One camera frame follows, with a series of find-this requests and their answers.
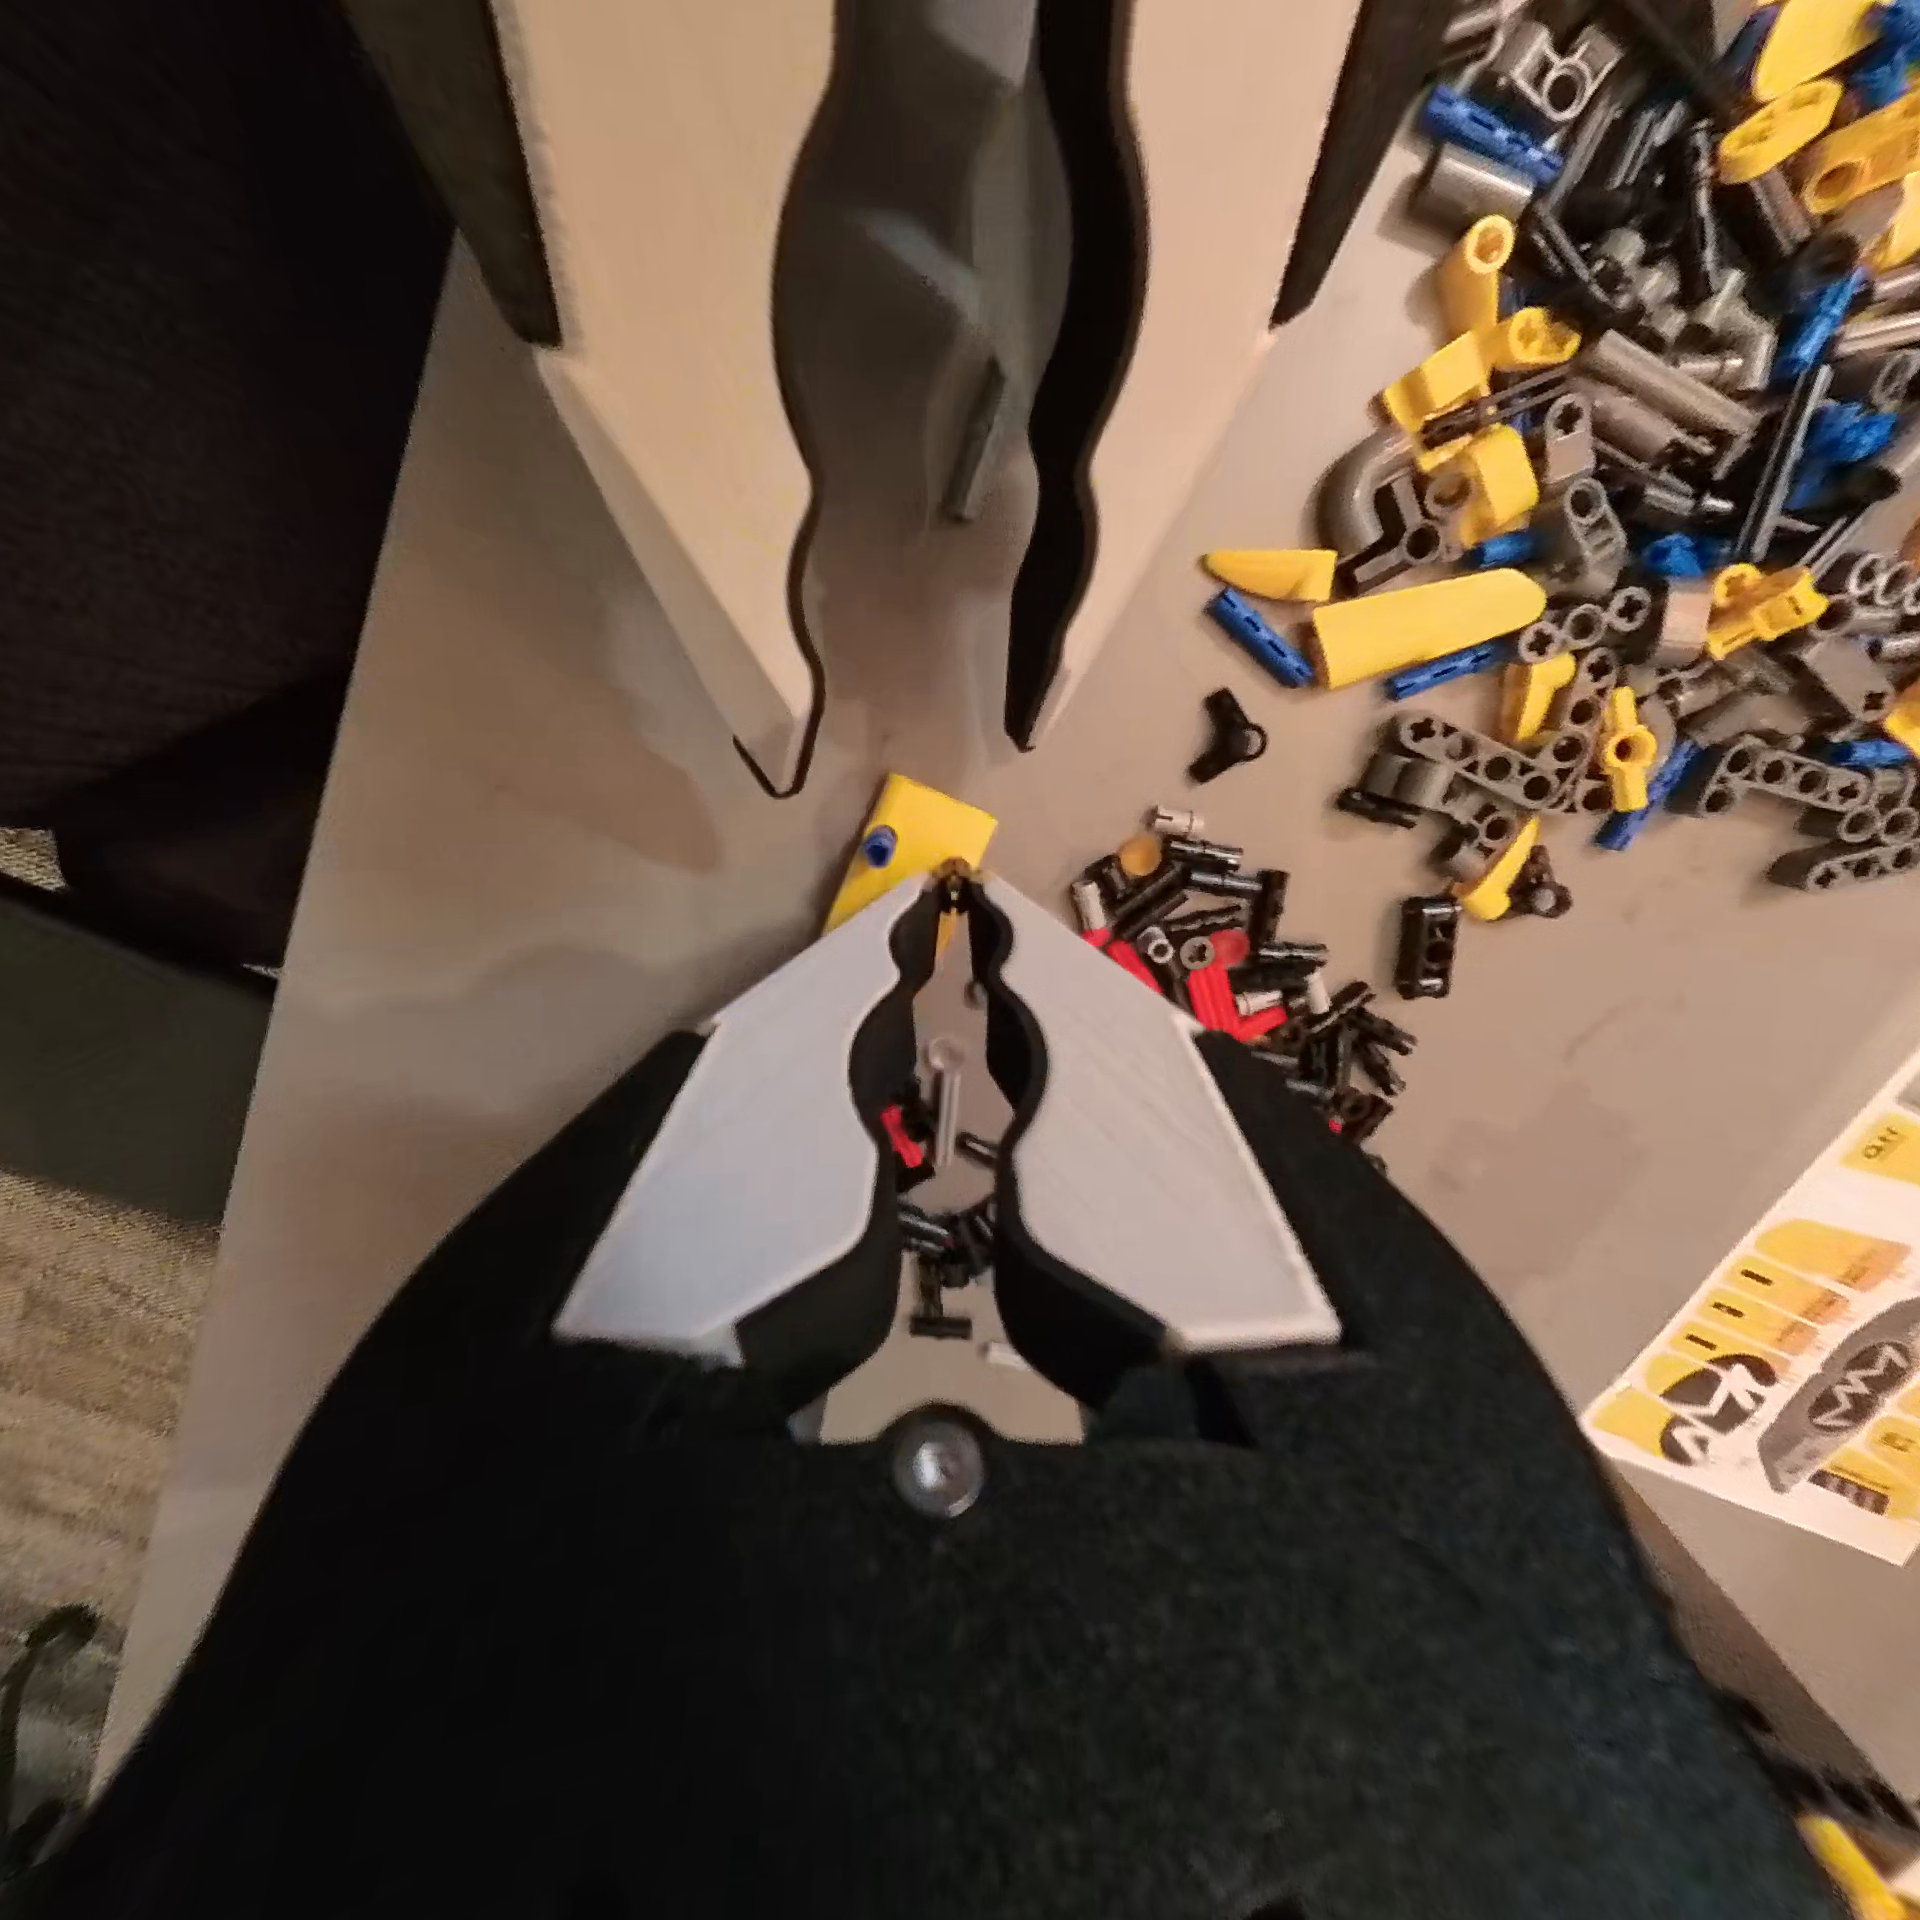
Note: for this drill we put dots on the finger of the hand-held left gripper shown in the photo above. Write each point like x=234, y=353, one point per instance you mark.
x=660, y=299
x=1201, y=224

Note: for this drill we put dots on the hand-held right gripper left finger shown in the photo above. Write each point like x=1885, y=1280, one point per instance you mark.
x=733, y=1184

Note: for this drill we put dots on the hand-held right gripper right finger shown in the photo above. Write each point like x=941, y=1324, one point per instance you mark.
x=1171, y=1184

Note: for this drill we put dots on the pile of small black pins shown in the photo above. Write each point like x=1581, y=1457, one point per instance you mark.
x=1185, y=879

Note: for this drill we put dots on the black pin with tan tip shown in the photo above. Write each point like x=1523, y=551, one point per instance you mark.
x=953, y=885

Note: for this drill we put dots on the yellow brick panel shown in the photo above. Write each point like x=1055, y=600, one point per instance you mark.
x=914, y=825

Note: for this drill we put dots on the short black beam brick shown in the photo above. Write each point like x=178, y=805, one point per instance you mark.
x=1428, y=944

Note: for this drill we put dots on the black angled connector brick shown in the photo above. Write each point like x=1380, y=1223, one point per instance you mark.
x=1227, y=733

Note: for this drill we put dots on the pile of mixed toy bricks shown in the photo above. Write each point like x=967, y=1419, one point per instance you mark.
x=1650, y=420

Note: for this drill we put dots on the yellow sticker sheet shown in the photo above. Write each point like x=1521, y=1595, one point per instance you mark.
x=1769, y=1349

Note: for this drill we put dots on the black swivel chair legs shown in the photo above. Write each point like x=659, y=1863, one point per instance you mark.
x=37, y=1724

